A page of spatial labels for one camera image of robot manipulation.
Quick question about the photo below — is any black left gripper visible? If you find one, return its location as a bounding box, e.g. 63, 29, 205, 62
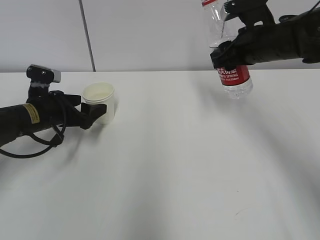
27, 90, 107, 130

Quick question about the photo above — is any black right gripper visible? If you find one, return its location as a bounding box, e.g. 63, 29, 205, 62
210, 24, 278, 69

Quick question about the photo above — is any white paper cup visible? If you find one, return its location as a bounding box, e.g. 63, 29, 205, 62
82, 82, 118, 125

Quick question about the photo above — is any clear water bottle red label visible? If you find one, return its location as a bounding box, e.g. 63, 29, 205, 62
201, 0, 253, 100

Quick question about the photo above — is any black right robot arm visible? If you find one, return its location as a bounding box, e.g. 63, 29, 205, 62
210, 8, 320, 70

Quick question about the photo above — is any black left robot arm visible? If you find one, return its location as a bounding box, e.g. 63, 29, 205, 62
0, 91, 107, 146

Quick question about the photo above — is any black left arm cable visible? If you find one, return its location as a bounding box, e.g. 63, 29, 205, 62
0, 92, 68, 159

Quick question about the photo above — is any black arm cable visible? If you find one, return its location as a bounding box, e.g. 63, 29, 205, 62
278, 0, 320, 25
0, 92, 68, 159

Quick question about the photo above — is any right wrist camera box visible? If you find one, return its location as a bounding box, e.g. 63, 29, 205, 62
222, 0, 275, 28

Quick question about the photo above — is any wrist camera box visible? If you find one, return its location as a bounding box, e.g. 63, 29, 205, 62
26, 64, 62, 85
222, 0, 275, 28

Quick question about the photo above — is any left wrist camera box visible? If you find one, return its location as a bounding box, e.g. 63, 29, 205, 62
26, 64, 62, 85

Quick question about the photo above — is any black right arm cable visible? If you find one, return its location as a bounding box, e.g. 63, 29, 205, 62
278, 0, 320, 25

